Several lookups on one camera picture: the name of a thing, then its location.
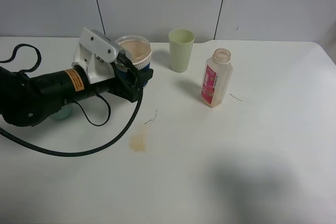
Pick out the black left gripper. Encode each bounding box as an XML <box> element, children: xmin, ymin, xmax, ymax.
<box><xmin>83</xmin><ymin>63</ymin><xmax>140</xmax><ymax>102</ymax></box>

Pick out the clear cup with blue sleeve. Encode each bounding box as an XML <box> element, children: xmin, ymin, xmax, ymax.
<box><xmin>115</xmin><ymin>35</ymin><xmax>152</xmax><ymax>81</ymax></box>

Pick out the plastic bottle with pink label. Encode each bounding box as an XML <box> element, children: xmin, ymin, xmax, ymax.
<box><xmin>201</xmin><ymin>48</ymin><xmax>233</xmax><ymax>108</ymax></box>

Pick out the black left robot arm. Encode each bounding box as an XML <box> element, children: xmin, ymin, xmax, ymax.
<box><xmin>1</xmin><ymin>66</ymin><xmax>139</xmax><ymax>127</ymax></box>

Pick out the pale yellow plastic cup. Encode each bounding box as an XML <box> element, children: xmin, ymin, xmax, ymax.
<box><xmin>169</xmin><ymin>29</ymin><xmax>195</xmax><ymax>72</ymax></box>

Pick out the teal plastic cup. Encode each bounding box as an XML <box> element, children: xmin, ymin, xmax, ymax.
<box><xmin>49</xmin><ymin>104</ymin><xmax>72</xmax><ymax>121</ymax></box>

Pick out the curly black thread on table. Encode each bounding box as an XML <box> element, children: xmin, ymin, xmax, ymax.
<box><xmin>145</xmin><ymin>110</ymin><xmax>157</xmax><ymax>124</ymax></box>

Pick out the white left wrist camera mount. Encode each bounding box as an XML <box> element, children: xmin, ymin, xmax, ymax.
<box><xmin>72</xmin><ymin>28</ymin><xmax>127</xmax><ymax>84</ymax></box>

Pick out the black braided left camera cable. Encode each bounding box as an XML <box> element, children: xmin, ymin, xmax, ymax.
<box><xmin>0</xmin><ymin>43</ymin><xmax>144</xmax><ymax>157</ymax></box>

